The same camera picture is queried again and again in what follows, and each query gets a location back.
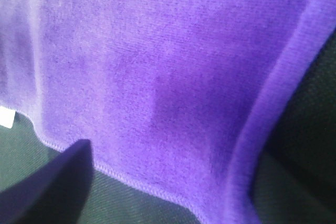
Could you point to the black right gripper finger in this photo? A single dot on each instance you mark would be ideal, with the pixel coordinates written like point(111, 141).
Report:
point(56, 193)

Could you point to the purple microfiber towel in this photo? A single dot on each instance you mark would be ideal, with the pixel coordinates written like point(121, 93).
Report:
point(177, 96)

